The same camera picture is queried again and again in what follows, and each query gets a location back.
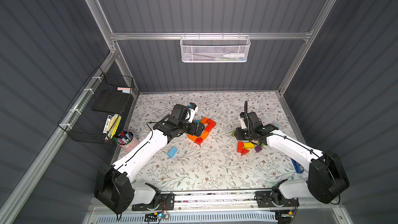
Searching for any light blue block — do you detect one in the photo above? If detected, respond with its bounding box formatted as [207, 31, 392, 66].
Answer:
[167, 147, 178, 158]

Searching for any yellow highlighter pack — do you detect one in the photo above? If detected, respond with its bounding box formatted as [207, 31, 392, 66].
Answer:
[106, 114, 122, 140]

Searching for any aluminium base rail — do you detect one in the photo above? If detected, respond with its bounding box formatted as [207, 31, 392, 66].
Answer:
[90, 188, 346, 215]

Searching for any blue stapler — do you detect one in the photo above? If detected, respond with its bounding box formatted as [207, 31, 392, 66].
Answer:
[291, 159, 305, 174]

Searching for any black wire mesh basket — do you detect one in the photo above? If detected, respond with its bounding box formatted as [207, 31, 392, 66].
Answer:
[58, 67, 135, 145]

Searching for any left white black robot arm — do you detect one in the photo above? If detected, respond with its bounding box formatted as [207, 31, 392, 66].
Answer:
[94, 103, 205, 215]

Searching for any orange rectangular block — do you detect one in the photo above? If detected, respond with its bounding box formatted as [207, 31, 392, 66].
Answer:
[200, 117, 208, 125]

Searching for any red block upright right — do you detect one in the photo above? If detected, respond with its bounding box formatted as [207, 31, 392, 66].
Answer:
[237, 141, 244, 153]

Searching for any purple block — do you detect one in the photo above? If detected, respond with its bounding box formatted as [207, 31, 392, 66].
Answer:
[255, 145, 262, 153]

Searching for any red rectangular block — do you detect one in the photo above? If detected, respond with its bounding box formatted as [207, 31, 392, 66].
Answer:
[206, 119, 217, 127]
[205, 124, 214, 132]

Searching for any small red block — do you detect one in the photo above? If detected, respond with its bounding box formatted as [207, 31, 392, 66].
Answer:
[195, 138, 203, 145]

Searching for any pink pen cup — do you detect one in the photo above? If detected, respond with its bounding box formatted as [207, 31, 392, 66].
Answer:
[113, 130, 140, 153]

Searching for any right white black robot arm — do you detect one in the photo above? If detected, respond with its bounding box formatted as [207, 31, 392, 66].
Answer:
[235, 112, 350, 206]

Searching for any yellow block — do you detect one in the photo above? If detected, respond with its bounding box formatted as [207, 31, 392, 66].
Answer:
[244, 142, 255, 149]

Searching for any white marker in basket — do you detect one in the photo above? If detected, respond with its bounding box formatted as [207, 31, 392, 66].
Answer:
[222, 53, 247, 62]

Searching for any white wire mesh basket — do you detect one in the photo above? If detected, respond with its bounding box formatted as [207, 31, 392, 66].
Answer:
[180, 35, 251, 63]

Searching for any red triangle block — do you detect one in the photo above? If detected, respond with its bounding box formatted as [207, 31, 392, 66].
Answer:
[241, 149, 250, 156]

